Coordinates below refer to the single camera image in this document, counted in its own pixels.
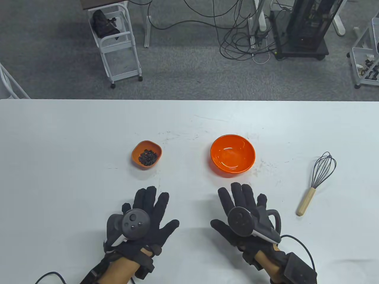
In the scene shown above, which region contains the person's left hand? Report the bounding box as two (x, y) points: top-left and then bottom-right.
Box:
(104, 186), (180, 280)

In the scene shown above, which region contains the person's right hand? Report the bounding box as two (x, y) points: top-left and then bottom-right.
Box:
(211, 182), (281, 270)

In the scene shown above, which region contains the dark grey hand controller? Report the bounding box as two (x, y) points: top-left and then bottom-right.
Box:
(227, 206), (282, 244)
(106, 209), (151, 247)

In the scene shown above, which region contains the large orange bowl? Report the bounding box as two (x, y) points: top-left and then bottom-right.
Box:
(210, 135), (256, 178)

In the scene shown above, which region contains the wooden handle wire whisk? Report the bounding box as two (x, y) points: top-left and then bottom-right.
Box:
(296, 152), (337, 217)

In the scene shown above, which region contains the pile of chocolate beans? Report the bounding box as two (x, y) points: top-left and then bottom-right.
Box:
(138, 149), (158, 166)

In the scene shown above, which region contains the small orange bowl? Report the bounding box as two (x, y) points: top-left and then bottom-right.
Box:
(131, 141), (162, 170)

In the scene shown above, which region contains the black wheeled platform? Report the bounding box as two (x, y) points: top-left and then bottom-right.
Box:
(271, 10), (330, 61)

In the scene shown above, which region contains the white desk leg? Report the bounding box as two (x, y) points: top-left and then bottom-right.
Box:
(142, 0), (152, 48)
(248, 0), (268, 49)

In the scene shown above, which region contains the pile of black parts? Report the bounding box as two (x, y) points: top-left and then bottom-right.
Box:
(357, 58), (379, 81)

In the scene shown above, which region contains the white rolling cart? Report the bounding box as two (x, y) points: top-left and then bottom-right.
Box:
(88, 2), (143, 89)

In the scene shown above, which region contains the black equipment tower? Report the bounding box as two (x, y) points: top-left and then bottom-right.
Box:
(286, 0), (344, 51)

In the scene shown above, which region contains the white basket cart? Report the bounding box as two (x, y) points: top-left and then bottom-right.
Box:
(347, 17), (379, 89)

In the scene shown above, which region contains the white desk foot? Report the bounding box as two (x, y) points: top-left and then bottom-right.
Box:
(332, 0), (347, 36)

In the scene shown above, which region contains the black bag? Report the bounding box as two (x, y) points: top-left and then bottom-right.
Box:
(92, 9), (121, 38)

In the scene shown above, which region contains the brown desk top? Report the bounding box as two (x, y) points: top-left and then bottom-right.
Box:
(80, 0), (129, 11)

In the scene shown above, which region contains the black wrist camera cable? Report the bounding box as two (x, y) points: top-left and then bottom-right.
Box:
(281, 234), (317, 271)
(35, 271), (67, 284)

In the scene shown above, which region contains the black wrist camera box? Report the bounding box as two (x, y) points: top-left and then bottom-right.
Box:
(278, 251), (318, 284)
(79, 257), (114, 284)

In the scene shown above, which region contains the white floor cable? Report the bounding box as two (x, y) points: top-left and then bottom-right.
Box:
(252, 44), (270, 64)

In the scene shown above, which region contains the tangle of black floor cables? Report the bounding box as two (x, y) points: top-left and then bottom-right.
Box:
(127, 0), (285, 61)

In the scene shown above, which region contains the white metal frame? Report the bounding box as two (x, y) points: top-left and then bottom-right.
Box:
(0, 62), (30, 99)

